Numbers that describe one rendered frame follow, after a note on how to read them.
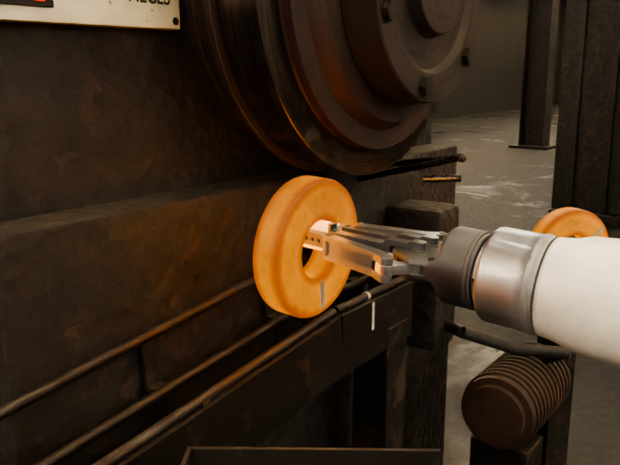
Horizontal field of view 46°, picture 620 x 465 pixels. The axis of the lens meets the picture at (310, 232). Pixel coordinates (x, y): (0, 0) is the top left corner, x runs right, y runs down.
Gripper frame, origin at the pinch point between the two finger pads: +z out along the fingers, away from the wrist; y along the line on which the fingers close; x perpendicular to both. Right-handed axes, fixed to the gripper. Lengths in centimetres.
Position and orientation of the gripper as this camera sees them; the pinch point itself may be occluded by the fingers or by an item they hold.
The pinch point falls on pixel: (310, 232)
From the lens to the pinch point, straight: 78.4
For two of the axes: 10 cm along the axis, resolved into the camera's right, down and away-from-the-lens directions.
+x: 0.4, -9.7, -2.6
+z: -8.1, -1.8, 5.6
